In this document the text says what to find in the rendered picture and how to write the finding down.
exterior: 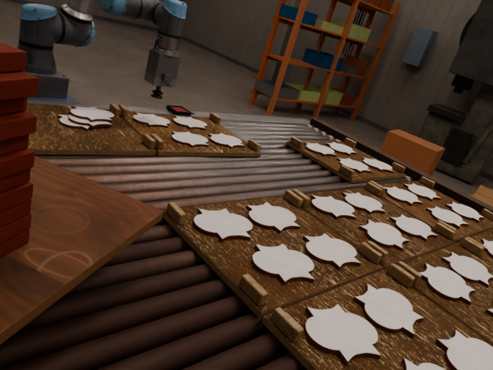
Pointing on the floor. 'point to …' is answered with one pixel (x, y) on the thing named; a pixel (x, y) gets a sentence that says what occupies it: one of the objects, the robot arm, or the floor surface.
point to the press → (477, 152)
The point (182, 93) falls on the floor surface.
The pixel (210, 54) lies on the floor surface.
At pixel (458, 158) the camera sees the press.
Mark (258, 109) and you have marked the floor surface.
